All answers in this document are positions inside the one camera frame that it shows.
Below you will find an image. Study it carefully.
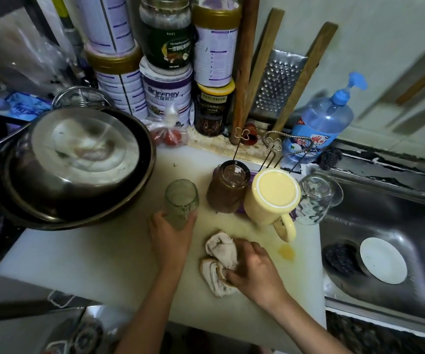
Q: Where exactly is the wooden rolling pin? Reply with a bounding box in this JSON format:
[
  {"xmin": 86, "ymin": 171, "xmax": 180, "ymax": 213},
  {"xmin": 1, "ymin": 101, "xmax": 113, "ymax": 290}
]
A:
[{"xmin": 229, "ymin": 0, "xmax": 261, "ymax": 147}]

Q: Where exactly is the stack of labelled tin cans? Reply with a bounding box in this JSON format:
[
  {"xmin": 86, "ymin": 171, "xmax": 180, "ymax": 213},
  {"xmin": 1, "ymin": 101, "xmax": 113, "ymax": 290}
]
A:
[{"xmin": 50, "ymin": 0, "xmax": 243, "ymax": 139}]

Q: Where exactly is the white plate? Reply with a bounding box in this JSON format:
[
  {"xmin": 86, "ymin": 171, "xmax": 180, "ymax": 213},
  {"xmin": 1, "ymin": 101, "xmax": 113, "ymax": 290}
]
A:
[{"xmin": 359, "ymin": 236, "xmax": 409, "ymax": 285}]

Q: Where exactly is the beige dish cloth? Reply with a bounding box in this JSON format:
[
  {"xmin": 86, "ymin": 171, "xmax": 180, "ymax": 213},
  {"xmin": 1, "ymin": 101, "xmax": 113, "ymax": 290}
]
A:
[{"xmin": 200, "ymin": 231, "xmax": 242, "ymax": 298}]

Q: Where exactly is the metal wire cup rack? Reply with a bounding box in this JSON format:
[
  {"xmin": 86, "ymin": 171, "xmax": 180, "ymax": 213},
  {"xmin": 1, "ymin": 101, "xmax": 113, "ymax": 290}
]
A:
[{"xmin": 227, "ymin": 126, "xmax": 320, "ymax": 177}]

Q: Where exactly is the person's right hand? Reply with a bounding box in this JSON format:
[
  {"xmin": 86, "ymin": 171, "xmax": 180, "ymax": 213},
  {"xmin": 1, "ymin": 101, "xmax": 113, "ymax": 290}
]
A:
[{"xmin": 222, "ymin": 239, "xmax": 291, "ymax": 307}]

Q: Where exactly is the yellow mug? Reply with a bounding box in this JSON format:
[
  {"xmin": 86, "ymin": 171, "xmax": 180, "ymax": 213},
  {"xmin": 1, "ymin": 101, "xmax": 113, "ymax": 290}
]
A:
[{"xmin": 243, "ymin": 168, "xmax": 303, "ymax": 242}]

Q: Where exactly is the metal storage shelf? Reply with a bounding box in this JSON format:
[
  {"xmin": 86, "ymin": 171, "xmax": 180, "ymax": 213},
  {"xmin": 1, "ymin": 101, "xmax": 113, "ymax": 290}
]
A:
[{"xmin": 0, "ymin": 0, "xmax": 88, "ymax": 115}]

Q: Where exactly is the wooden framed metal grater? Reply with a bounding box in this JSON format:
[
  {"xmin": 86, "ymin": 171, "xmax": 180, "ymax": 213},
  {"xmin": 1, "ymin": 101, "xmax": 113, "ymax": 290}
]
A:
[{"xmin": 243, "ymin": 7, "xmax": 339, "ymax": 137}]

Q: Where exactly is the purple plastic tray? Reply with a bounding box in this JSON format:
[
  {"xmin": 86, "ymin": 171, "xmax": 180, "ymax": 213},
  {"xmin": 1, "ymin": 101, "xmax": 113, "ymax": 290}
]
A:
[{"xmin": 235, "ymin": 167, "xmax": 261, "ymax": 214}]

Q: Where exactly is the small blue water bottle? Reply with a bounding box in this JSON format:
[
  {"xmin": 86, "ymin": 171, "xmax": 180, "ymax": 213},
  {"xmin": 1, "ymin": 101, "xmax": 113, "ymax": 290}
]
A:
[{"xmin": 282, "ymin": 71, "xmax": 369, "ymax": 165}]

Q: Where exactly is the black wok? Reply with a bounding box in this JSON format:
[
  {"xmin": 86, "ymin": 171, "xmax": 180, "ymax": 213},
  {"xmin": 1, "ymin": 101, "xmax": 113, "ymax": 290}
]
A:
[{"xmin": 0, "ymin": 107, "xmax": 158, "ymax": 232}]

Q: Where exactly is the small clear glass cup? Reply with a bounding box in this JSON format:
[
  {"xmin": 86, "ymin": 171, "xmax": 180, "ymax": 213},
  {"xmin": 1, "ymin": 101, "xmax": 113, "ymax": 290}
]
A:
[{"xmin": 164, "ymin": 178, "xmax": 200, "ymax": 232}]

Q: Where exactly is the dark scouring pad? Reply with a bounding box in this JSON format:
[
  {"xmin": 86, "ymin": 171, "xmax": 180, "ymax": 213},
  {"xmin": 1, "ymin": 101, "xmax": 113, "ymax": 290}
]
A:
[{"xmin": 317, "ymin": 146, "xmax": 344, "ymax": 172}]

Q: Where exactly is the person's left hand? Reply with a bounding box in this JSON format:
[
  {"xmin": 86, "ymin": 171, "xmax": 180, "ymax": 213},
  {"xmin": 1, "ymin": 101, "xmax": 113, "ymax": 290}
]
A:
[{"xmin": 148, "ymin": 208, "xmax": 199, "ymax": 271}]

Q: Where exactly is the person's left forearm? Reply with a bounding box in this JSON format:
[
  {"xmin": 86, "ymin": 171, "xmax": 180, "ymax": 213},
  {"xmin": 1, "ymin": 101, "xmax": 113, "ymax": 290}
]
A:
[{"xmin": 115, "ymin": 265, "xmax": 187, "ymax": 354}]

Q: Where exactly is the person's right forearm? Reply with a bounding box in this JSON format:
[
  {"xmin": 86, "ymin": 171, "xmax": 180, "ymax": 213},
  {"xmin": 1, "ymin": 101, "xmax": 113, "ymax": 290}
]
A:
[{"xmin": 268, "ymin": 291, "xmax": 354, "ymax": 354}]

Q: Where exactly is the black wire scourer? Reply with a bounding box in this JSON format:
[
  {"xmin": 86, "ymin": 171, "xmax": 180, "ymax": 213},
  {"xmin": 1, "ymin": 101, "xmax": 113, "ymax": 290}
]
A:
[{"xmin": 323, "ymin": 241, "xmax": 361, "ymax": 277}]

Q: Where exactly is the plastic bag with red contents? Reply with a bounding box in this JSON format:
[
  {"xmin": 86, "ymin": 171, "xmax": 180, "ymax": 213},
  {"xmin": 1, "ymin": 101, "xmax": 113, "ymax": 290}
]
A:
[{"xmin": 150, "ymin": 103, "xmax": 191, "ymax": 148}]

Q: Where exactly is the brown amber glass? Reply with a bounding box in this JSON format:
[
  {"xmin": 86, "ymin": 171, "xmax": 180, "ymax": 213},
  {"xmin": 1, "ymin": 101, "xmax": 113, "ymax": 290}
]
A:
[{"xmin": 206, "ymin": 160, "xmax": 252, "ymax": 214}]

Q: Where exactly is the steel pot lid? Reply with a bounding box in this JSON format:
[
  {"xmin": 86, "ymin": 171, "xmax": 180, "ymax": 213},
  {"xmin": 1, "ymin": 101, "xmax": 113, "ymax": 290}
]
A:
[{"xmin": 30, "ymin": 108, "xmax": 141, "ymax": 190}]

